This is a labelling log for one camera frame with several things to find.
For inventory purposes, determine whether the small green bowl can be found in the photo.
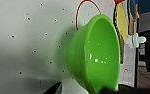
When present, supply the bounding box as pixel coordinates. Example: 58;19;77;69
65;13;122;94

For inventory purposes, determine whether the yellow paddle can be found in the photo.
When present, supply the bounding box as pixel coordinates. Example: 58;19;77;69
116;3;130;64

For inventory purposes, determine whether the teal paddle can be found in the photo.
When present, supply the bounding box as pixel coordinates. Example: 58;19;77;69
128;0;141;36

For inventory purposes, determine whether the orange paddle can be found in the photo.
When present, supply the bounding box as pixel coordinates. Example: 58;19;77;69
113;0;126;5

